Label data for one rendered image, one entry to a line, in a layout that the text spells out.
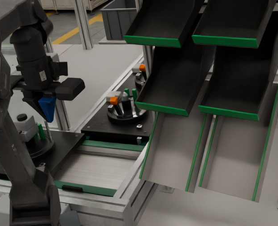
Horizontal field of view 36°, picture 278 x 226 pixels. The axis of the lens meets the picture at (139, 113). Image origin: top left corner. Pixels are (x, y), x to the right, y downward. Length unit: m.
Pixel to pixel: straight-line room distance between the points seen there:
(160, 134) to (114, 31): 2.17
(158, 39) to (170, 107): 0.16
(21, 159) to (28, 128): 0.56
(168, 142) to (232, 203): 0.25
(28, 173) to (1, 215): 0.44
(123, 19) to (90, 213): 2.19
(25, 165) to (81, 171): 0.56
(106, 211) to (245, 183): 0.34
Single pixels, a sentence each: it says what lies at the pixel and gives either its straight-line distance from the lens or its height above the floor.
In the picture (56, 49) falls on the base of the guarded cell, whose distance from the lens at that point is 2.53.
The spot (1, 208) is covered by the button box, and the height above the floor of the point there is 0.96.
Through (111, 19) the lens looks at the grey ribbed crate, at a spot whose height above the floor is 0.77.
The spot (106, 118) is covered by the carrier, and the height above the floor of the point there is 0.97.
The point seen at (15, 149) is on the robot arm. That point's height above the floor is 1.30.
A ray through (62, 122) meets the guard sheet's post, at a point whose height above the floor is 0.99.
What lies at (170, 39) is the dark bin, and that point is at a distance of 0.87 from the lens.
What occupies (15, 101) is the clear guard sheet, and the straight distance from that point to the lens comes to 1.52.
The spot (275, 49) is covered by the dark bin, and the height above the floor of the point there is 1.30.
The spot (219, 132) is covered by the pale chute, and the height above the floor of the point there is 1.09.
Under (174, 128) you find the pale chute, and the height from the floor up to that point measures 1.09.
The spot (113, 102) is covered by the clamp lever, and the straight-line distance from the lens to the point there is 1.33.
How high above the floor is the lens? 1.66
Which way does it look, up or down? 29 degrees down
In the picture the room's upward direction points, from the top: 10 degrees counter-clockwise
